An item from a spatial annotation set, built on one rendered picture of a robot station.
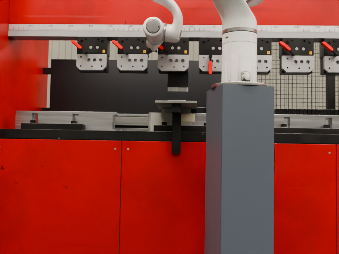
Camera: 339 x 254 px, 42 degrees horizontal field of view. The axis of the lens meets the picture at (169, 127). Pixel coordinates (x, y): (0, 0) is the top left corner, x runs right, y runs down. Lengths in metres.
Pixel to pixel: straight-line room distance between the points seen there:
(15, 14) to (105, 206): 1.05
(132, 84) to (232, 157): 1.41
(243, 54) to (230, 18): 0.13
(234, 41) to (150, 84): 1.27
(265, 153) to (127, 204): 0.81
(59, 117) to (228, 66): 1.02
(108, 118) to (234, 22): 0.91
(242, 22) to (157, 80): 1.27
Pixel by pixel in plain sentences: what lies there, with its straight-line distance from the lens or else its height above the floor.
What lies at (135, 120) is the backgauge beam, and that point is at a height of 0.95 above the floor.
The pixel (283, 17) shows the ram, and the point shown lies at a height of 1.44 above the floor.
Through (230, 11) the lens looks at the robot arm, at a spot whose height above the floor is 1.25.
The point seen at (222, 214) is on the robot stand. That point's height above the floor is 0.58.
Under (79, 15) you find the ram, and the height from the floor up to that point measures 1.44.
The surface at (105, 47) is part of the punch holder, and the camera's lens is 2.23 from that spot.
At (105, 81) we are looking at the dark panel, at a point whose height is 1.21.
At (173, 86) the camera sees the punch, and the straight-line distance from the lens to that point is 2.19.
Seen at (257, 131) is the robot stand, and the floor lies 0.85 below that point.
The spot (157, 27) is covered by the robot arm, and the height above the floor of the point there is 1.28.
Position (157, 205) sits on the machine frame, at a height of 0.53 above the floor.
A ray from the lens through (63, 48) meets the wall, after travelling 5.15.
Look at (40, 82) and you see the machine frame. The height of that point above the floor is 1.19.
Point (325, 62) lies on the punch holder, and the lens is 2.27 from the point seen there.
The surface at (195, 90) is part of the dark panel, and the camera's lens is 2.70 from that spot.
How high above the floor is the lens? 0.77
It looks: 3 degrees up
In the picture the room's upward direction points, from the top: 1 degrees clockwise
